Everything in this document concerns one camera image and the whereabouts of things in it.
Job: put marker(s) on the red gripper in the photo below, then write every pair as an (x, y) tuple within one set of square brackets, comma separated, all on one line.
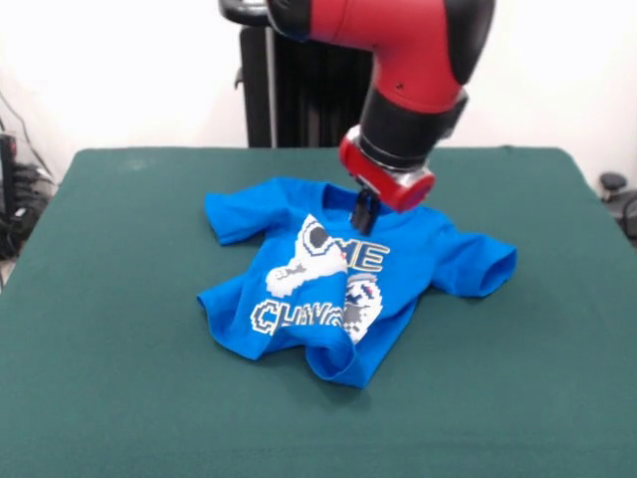
[(378, 179)]

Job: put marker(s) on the blue printed shirt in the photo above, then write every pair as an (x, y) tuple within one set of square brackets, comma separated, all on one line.
[(423, 259)]

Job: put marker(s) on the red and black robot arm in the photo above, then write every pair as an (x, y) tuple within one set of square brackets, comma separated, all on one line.
[(408, 65)]

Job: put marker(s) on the black office chair base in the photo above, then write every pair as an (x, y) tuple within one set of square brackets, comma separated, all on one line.
[(622, 199)]

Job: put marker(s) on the dark green table cloth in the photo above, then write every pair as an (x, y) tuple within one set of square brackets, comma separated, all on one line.
[(124, 373)]

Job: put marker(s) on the black box device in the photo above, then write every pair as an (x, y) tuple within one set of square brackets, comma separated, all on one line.
[(7, 169)]

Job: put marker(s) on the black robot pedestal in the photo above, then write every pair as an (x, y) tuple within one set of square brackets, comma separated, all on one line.
[(298, 89)]

